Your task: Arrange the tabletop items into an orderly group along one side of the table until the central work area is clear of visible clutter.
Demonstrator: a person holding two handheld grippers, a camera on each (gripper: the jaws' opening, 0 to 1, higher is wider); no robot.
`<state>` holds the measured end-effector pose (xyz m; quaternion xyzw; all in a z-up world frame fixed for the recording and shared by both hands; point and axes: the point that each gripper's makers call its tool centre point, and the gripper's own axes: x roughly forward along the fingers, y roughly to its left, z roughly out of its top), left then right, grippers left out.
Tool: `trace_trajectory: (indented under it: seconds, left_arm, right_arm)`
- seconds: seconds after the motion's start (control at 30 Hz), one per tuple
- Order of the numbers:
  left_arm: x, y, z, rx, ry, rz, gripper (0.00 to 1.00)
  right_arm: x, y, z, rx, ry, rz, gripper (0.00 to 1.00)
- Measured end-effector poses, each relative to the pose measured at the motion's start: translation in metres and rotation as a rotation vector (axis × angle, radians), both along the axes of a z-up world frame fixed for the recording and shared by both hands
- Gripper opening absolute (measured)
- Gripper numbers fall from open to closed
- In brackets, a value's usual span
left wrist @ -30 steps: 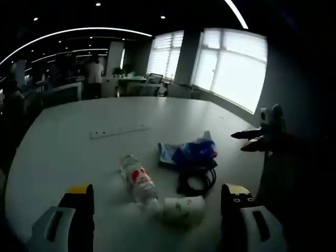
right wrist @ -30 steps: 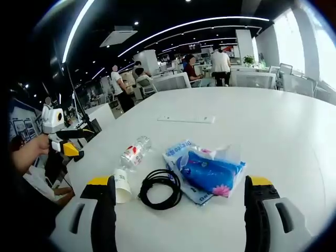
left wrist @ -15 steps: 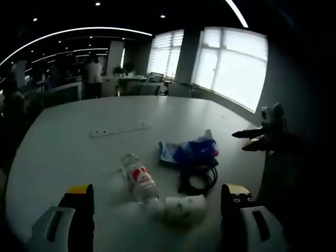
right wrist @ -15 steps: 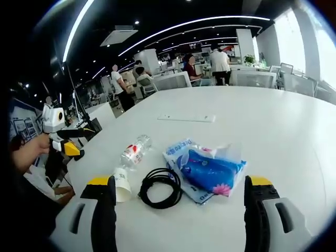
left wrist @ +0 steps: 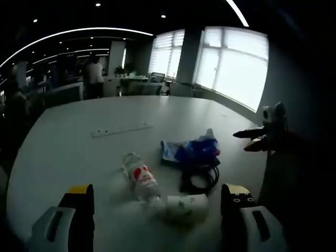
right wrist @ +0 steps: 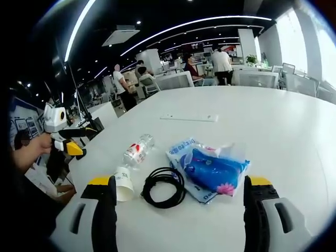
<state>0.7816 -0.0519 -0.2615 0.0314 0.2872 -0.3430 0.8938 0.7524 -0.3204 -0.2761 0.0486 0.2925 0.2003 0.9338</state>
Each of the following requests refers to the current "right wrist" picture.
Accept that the clear blue-print plastic bag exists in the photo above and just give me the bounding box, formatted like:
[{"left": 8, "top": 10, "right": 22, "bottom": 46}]
[{"left": 165, "top": 136, "right": 250, "bottom": 205}]

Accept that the person's left hand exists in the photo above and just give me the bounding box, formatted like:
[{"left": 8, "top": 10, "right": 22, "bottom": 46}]
[{"left": 30, "top": 132, "right": 53, "bottom": 158}]

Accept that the black cable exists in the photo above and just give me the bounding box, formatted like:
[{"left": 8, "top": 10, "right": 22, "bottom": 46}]
[{"left": 141, "top": 167, "right": 186, "bottom": 209}]

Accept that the white paper cup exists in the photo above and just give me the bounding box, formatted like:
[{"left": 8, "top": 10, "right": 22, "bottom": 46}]
[{"left": 113, "top": 166, "right": 134, "bottom": 203}]

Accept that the clear plastic bottle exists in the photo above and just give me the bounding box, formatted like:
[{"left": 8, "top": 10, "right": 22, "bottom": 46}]
[{"left": 122, "top": 133, "right": 155, "bottom": 170}]

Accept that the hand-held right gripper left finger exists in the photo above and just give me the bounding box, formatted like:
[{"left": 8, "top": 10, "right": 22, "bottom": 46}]
[{"left": 51, "top": 175, "right": 118, "bottom": 252}]

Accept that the white mesh chair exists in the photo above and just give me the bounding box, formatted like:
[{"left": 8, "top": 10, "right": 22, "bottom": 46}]
[{"left": 285, "top": 72, "right": 321, "bottom": 97}]

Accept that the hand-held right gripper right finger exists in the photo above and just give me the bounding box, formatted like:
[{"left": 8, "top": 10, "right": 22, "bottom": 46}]
[{"left": 243, "top": 175, "right": 313, "bottom": 252}]

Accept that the blue tissue pack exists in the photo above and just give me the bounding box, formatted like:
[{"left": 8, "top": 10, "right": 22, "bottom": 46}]
[{"left": 183, "top": 148, "right": 250, "bottom": 196}]

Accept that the white office chair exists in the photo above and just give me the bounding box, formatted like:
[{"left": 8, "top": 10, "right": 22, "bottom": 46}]
[{"left": 138, "top": 73, "right": 161, "bottom": 100}]

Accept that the black tripod stand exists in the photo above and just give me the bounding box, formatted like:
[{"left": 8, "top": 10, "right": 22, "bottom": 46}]
[{"left": 68, "top": 64, "right": 104, "bottom": 132}]

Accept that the white desk partition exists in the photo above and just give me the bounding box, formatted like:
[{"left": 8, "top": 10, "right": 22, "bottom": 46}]
[
  {"left": 154, "top": 71, "right": 195, "bottom": 91},
  {"left": 233, "top": 70, "right": 279, "bottom": 89}
]

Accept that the ceiling air conditioner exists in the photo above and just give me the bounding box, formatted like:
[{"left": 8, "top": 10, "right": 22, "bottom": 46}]
[{"left": 101, "top": 25, "right": 141, "bottom": 47}]

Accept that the white table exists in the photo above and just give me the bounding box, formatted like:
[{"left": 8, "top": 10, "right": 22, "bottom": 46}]
[{"left": 49, "top": 86, "right": 336, "bottom": 252}]

